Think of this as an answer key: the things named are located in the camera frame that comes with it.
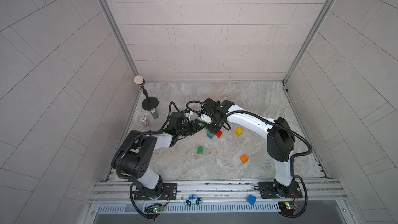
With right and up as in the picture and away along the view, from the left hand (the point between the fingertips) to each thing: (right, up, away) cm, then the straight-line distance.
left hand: (205, 126), depth 87 cm
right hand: (+4, -1, -1) cm, 4 cm away
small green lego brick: (+2, -1, -11) cm, 11 cm away
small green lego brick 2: (-3, -12, -4) cm, 13 cm away
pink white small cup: (-36, +3, +2) cm, 36 cm away
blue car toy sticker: (-5, -29, -19) cm, 35 cm away
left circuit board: (-22, -31, -21) cm, 43 cm away
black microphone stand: (-38, +12, +15) cm, 43 cm away
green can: (-31, +6, +7) cm, 33 cm away
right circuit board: (+38, -32, -18) cm, 52 cm away
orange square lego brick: (+20, -16, -7) cm, 27 cm away
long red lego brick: (+7, -3, -6) cm, 10 cm away
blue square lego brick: (+3, -6, +2) cm, 7 cm away
